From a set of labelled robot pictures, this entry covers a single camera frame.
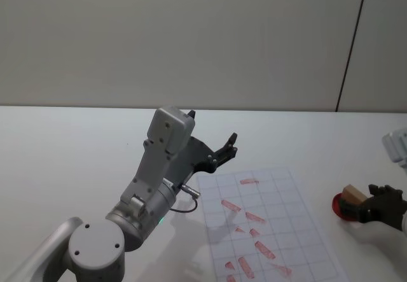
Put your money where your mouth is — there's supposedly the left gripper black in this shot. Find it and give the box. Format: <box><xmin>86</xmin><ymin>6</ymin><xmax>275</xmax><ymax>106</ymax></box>
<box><xmin>167</xmin><ymin>109</ymin><xmax>239</xmax><ymax>185</ymax></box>

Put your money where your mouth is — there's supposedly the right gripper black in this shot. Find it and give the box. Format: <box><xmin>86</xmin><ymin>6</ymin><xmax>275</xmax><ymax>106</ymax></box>
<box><xmin>357</xmin><ymin>183</ymin><xmax>407</xmax><ymax>232</ymax></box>

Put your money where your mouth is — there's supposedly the wooden block brush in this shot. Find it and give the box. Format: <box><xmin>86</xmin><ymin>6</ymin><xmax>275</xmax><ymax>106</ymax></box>
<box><xmin>339</xmin><ymin>184</ymin><xmax>367</xmax><ymax>219</ymax></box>

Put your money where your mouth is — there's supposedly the red round dish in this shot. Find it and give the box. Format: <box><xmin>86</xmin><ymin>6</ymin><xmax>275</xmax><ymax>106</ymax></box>
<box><xmin>331</xmin><ymin>191</ymin><xmax>364</xmax><ymax>223</ymax></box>

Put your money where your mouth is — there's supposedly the white grid paper sheet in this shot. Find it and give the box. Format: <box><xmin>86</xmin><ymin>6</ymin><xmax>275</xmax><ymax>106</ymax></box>
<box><xmin>197</xmin><ymin>166</ymin><xmax>349</xmax><ymax>282</ymax></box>

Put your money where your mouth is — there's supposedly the thin dark cable silver plug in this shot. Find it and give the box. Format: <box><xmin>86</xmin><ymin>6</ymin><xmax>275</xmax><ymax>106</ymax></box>
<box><xmin>169</xmin><ymin>183</ymin><xmax>202</xmax><ymax>214</ymax></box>

